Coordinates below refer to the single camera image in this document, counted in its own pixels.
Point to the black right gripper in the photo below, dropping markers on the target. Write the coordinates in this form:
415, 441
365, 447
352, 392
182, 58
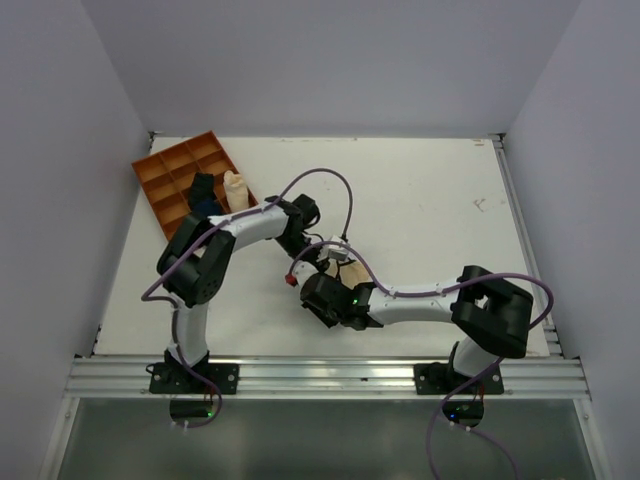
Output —
328, 321

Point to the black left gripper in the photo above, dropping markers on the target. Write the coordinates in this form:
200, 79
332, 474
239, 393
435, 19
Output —
322, 264

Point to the beige underwear with dark trim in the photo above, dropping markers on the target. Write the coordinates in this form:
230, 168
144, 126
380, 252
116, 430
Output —
350, 273

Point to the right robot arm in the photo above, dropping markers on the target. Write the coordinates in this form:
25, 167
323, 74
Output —
493, 313

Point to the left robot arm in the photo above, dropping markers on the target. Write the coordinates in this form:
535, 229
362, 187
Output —
193, 266

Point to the rolled beige underwear in tray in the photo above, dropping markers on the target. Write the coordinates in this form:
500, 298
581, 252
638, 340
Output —
236, 191

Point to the rolled navy underwear in tray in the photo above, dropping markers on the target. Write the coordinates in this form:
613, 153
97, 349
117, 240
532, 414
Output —
208, 207

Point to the rolled black underwear in tray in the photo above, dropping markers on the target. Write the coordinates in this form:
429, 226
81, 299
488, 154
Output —
201, 189

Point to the orange compartment tray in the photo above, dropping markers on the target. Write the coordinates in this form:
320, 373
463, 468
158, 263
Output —
167, 173

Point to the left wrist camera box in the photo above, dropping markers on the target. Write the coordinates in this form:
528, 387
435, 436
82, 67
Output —
336, 250

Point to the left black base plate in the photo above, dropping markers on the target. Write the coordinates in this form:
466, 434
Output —
175, 380

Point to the aluminium right side rail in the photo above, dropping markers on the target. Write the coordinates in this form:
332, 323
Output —
547, 325

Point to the aluminium rail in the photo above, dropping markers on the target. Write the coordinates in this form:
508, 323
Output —
547, 325
121, 377

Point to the aluminium front rail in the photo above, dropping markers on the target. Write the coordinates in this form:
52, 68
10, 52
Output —
121, 377

